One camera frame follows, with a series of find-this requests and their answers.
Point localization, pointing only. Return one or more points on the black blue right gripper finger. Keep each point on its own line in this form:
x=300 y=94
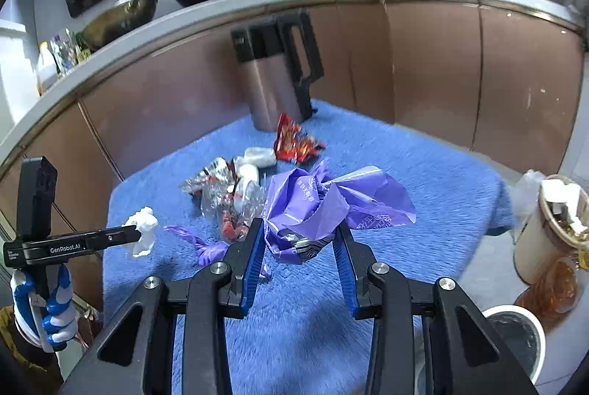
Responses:
x=374 y=290
x=134 y=352

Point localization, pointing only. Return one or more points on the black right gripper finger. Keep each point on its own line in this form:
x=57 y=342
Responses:
x=112 y=237

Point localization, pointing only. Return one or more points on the white tissue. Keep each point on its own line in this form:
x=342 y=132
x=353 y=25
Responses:
x=146 y=223

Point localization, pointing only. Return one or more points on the purple plastic bag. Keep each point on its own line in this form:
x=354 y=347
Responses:
x=303 y=209

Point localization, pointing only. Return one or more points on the cream trash bin with waste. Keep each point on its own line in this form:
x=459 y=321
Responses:
x=558 y=227

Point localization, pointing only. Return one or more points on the brown kitchen cabinet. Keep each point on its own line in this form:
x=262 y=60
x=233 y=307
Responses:
x=490 y=77

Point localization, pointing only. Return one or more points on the blue white gloved left hand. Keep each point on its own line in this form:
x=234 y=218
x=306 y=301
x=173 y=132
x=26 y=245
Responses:
x=46 y=323

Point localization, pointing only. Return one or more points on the white round bin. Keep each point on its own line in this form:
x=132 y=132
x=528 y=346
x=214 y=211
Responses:
x=517 y=339

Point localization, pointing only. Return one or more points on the small purple plastic scrap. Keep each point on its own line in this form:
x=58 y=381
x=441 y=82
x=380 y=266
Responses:
x=200 y=251

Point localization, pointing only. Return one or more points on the orange plastic bag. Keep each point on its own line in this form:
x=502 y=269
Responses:
x=554 y=295

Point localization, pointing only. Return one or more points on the silver foil wrapper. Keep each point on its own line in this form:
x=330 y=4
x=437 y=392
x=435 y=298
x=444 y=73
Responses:
x=217 y=171

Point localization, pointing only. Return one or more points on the crushed clear plastic bottle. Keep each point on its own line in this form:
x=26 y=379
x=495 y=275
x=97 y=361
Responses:
x=233 y=207

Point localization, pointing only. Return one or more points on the blue fluffy mat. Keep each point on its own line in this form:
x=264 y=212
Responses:
x=420 y=206

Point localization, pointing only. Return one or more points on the clear plastic bottle on counter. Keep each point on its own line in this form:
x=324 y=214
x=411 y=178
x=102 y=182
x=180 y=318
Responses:
x=46 y=69

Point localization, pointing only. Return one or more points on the white crumpled paper wad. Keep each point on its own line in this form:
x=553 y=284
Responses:
x=254 y=160

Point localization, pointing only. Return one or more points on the red snack wrapper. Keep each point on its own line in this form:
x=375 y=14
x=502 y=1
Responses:
x=293 y=144

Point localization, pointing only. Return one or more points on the steel kettle with black handle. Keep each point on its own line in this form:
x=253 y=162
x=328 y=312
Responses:
x=279 y=58

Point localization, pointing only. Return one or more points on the steel wok with handle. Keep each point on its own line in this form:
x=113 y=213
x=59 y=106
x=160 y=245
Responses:
x=124 y=17

